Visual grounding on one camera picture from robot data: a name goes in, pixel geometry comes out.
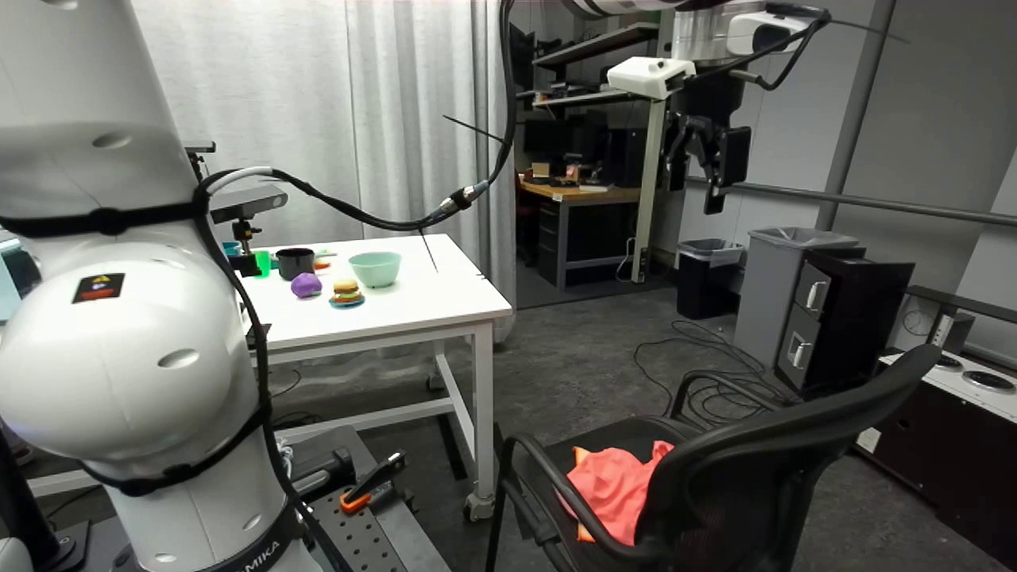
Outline pale green bowl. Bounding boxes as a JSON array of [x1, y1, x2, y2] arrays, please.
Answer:
[[345, 249, 402, 292]]

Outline toy burger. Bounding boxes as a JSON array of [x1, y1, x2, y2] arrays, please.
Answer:
[[328, 275, 368, 312]]

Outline black mesh office chair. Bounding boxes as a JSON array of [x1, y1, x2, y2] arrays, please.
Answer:
[[484, 344, 945, 572]]

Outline grey wall rail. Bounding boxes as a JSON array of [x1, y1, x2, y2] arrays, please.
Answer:
[[728, 177, 1017, 233]]

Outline black perforated mounting table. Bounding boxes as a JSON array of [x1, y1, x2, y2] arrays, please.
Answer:
[[266, 425, 453, 572]]

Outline pink shirt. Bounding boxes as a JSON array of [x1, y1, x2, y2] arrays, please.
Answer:
[[566, 439, 676, 549]]

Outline wooden top desk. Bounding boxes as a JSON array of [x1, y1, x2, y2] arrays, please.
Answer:
[[515, 176, 648, 296]]

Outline white curtain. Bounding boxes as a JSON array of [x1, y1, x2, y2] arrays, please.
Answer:
[[130, 0, 517, 305]]

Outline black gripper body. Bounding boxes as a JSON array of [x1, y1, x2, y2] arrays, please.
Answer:
[[670, 70, 751, 137]]

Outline black camera on stand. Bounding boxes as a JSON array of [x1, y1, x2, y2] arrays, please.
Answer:
[[186, 137, 292, 280]]

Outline black cup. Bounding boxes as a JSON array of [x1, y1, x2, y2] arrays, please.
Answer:
[[274, 244, 317, 282]]

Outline black floor cables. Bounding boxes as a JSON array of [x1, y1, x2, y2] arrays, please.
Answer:
[[632, 327, 792, 425]]

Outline white table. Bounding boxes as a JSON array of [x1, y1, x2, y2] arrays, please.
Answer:
[[215, 233, 517, 523]]

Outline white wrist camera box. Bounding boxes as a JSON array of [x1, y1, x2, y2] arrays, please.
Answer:
[[603, 55, 700, 103]]

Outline small black trash bin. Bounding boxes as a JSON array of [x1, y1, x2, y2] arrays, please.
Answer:
[[673, 235, 748, 320]]

